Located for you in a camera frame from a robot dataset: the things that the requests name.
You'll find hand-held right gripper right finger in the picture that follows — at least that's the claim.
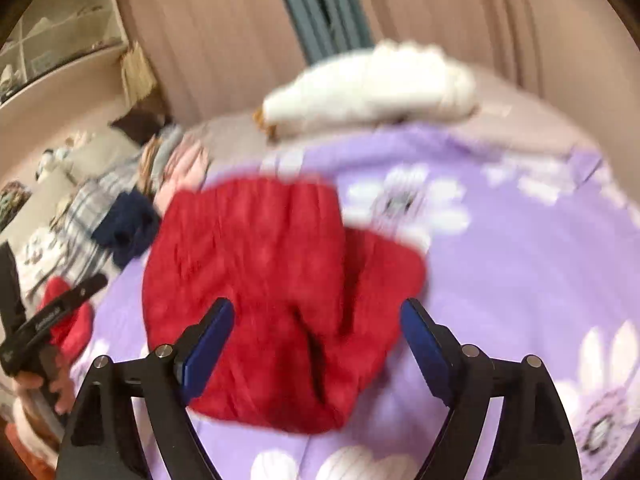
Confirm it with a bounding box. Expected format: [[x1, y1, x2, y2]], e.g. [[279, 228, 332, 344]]
[[400, 297, 583, 480]]

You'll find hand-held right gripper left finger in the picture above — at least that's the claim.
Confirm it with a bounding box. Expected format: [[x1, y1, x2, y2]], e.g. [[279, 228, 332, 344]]
[[55, 297, 236, 480]]

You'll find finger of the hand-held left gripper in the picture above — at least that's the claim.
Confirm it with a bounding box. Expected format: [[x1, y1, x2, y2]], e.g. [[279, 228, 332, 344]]
[[59, 273, 109, 315]]

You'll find small red cloth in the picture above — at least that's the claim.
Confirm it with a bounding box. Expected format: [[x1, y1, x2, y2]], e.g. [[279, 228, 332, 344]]
[[39, 276, 96, 363]]

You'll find red quilted jacket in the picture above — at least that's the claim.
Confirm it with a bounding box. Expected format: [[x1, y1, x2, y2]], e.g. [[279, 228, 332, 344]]
[[141, 176, 429, 433]]

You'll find person's left hand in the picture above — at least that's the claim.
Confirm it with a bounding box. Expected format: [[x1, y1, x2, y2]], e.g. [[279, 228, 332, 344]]
[[15, 347, 76, 416]]

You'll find white floral cloth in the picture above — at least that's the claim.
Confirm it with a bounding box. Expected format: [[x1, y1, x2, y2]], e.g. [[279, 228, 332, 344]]
[[20, 225, 72, 303]]

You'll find navy blue cloth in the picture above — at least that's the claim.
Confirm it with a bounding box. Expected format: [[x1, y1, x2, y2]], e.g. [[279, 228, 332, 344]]
[[91, 190, 162, 267]]

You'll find grey plaid cloth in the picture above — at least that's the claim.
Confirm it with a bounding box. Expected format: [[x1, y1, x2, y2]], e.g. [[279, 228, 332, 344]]
[[54, 160, 153, 283]]

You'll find purple floral bed blanket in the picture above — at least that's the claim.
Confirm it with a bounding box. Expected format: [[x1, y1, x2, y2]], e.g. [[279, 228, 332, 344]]
[[65, 125, 640, 480]]

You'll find pink cloth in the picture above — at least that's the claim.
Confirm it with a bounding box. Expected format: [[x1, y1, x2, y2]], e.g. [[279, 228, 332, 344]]
[[150, 137, 212, 211]]

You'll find grey knitted cloth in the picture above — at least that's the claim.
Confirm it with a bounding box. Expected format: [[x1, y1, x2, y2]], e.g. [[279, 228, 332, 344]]
[[142, 125, 187, 191]]

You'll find dark brown cloth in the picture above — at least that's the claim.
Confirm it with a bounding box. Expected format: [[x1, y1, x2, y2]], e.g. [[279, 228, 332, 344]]
[[109, 104, 173, 147]]

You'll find tan woven bag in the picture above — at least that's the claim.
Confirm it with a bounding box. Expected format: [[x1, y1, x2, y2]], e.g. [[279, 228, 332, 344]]
[[120, 41, 162, 107]]

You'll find white shelf unit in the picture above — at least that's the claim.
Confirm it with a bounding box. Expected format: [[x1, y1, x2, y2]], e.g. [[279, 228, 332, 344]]
[[0, 0, 132, 107]]

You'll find white plush toy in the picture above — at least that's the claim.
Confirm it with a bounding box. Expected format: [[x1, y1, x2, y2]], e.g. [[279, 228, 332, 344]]
[[252, 39, 482, 143]]

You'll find beige curtain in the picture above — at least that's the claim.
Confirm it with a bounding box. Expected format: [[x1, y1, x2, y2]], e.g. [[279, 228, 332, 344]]
[[116, 0, 640, 133]]

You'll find teal curtain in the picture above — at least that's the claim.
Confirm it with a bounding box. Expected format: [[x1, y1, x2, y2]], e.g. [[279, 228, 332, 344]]
[[267, 0, 377, 65]]

